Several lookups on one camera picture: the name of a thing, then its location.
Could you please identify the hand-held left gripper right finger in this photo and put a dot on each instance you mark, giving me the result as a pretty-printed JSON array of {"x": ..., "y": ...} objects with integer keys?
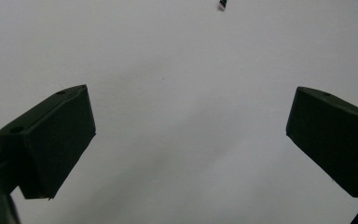
[{"x": 335, "y": 140}]

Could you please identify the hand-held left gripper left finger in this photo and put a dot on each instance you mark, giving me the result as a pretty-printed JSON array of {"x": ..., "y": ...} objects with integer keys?
[{"x": 49, "y": 143}]

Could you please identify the black pen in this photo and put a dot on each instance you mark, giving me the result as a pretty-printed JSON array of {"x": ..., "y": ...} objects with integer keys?
[{"x": 222, "y": 4}]

